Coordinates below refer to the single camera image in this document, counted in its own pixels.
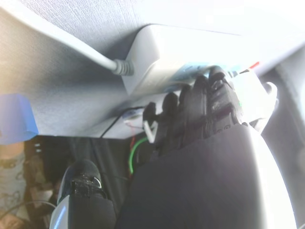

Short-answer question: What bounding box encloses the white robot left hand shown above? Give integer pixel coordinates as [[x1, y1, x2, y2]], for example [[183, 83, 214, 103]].
[[49, 65, 298, 229]]

